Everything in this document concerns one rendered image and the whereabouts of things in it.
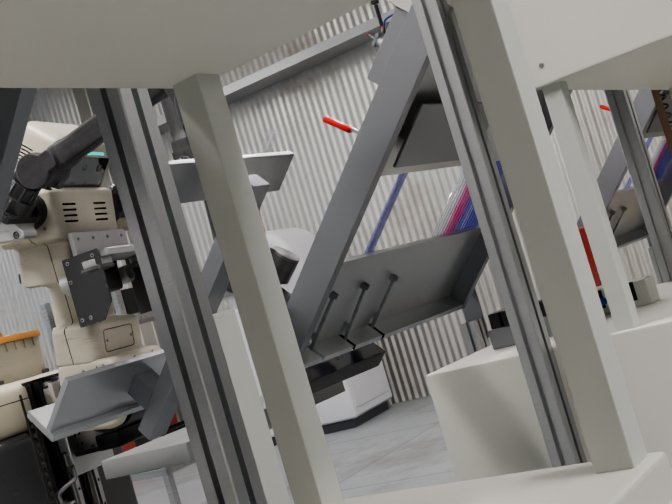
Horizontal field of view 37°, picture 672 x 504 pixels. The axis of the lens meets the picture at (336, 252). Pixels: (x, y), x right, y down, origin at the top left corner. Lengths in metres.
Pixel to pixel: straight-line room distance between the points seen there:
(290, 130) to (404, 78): 5.35
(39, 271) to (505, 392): 1.27
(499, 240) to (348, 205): 0.30
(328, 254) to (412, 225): 4.82
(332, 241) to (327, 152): 5.10
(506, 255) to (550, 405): 0.23
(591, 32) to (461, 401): 0.62
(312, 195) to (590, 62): 5.48
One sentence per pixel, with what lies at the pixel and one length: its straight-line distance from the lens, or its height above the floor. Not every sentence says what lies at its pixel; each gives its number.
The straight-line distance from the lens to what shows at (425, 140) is 1.80.
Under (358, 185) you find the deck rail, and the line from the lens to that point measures 1.72.
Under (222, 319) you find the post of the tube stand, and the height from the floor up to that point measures 0.80.
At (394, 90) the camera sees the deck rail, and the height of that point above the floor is 1.08.
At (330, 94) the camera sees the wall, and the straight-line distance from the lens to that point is 6.84.
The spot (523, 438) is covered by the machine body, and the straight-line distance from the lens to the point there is 1.66.
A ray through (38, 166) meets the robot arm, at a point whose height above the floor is 1.23.
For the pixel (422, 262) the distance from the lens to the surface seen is 2.18.
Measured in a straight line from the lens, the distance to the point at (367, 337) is 2.08.
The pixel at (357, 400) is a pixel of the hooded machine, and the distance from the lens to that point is 6.22.
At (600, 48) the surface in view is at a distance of 1.53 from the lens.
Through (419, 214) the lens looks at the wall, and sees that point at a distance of 6.55.
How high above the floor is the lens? 0.79
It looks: 2 degrees up
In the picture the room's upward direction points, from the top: 16 degrees counter-clockwise
